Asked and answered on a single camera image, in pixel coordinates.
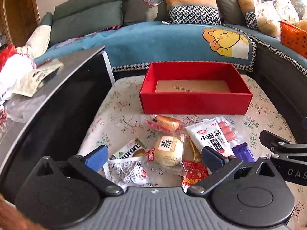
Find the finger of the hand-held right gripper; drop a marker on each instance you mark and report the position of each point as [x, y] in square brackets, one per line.
[275, 140]

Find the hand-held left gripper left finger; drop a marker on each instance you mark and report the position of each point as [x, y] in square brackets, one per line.
[97, 157]

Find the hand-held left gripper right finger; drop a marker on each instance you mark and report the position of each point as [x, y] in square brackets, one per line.
[211, 158]

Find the white gluten snack packet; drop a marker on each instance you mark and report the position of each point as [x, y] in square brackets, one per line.
[203, 136]

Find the white red-label packet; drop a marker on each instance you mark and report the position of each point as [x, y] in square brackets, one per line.
[124, 172]

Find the sausage packet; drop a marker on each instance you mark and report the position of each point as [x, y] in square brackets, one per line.
[226, 130]

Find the green white wafer packet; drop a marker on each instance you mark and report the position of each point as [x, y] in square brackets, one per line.
[129, 152]

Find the steamed bun clear packet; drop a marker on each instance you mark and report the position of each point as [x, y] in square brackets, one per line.
[168, 153]

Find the orange cake clear packet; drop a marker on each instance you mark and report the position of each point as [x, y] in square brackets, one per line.
[165, 122]

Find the red cardboard box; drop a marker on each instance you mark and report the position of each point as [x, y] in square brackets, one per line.
[191, 103]

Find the red snack packet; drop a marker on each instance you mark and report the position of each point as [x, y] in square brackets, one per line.
[194, 172]

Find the purple snack packet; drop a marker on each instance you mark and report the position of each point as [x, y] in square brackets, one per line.
[242, 153]

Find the floral tablecloth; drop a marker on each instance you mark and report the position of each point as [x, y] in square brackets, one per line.
[124, 105]

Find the grey green sofa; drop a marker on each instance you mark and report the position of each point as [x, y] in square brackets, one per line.
[275, 76]

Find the black glossy side table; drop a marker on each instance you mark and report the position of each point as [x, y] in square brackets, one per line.
[60, 100]

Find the clear crumpled plastic bag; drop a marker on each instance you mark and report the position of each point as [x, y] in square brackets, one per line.
[21, 107]

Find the blue houndstooth trim sofa cover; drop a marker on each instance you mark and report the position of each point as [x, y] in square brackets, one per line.
[268, 45]

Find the white and red plastic bags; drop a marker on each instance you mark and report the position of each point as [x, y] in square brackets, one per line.
[31, 81]

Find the orange plastic basket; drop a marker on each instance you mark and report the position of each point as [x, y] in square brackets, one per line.
[292, 38]

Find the brown fuzzy cloth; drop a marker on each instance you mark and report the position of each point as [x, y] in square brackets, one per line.
[9, 213]

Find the white red-print plastic bag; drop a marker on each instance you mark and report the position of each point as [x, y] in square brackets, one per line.
[14, 74]

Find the clear plastic bag of bread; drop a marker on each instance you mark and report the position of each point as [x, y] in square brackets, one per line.
[266, 19]

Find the pink badminton racket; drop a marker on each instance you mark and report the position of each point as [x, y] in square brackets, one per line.
[79, 37]

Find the blue bear print blanket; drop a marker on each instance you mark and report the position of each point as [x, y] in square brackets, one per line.
[156, 43]

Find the white cloth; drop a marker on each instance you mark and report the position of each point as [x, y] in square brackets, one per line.
[39, 40]

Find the orange houndstooth pillow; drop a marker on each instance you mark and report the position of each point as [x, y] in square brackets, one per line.
[247, 12]
[191, 4]

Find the green sofa cushion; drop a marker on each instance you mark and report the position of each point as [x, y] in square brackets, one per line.
[86, 2]
[86, 24]

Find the white printed plastic bag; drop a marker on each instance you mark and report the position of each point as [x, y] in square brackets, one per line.
[287, 4]

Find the red plastic bag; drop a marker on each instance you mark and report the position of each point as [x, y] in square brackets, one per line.
[7, 55]

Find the grey sofa cushion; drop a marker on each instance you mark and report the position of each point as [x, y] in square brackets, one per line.
[139, 12]

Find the wooden door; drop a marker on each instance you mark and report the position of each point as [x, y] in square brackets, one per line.
[19, 12]

